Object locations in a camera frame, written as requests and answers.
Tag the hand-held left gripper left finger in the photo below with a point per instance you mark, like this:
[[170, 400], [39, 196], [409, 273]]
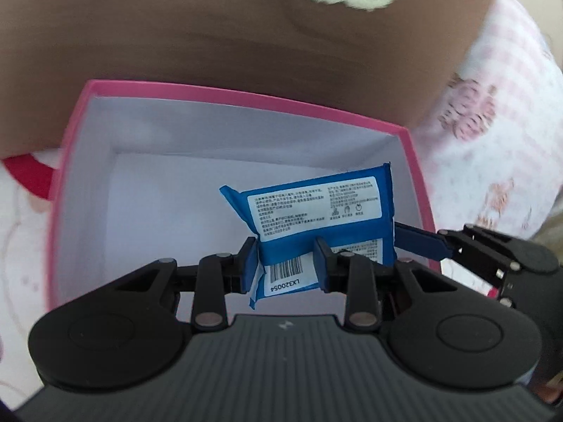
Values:
[[251, 266]]

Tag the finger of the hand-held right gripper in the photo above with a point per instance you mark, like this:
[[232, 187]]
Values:
[[420, 241]]

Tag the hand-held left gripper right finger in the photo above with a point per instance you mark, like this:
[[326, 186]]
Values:
[[320, 268]]

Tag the blue wet wipes packet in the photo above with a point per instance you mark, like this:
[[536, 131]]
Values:
[[308, 211]]

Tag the pink cardboard box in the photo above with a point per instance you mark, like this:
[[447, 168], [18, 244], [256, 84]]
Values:
[[154, 193]]

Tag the pink checked pillow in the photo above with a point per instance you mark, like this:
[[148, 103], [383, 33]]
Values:
[[497, 132]]

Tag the brown pillow with cloud embroidery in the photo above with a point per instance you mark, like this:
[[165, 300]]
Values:
[[220, 39]]

